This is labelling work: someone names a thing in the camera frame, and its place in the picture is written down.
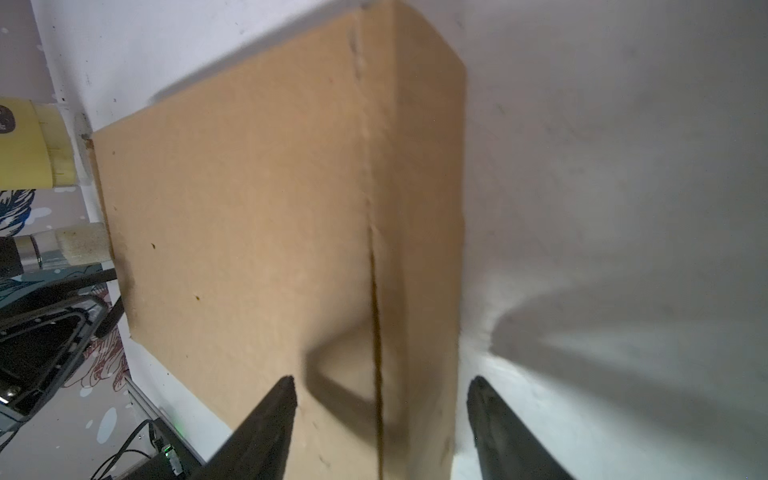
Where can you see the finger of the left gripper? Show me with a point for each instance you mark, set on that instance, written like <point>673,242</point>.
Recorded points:
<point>56,291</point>
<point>41,349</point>

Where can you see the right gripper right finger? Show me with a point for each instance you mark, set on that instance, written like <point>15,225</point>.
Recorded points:
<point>507,449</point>

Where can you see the black lidded spice jar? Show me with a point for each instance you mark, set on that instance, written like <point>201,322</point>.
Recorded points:
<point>73,246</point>

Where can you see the yellow cup with markers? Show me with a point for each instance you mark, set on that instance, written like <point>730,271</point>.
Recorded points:
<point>36,149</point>

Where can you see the brown cardboard box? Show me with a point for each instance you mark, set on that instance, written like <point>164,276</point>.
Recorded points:
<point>300,212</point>

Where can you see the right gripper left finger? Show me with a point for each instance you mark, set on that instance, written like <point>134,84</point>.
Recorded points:
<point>258,449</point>

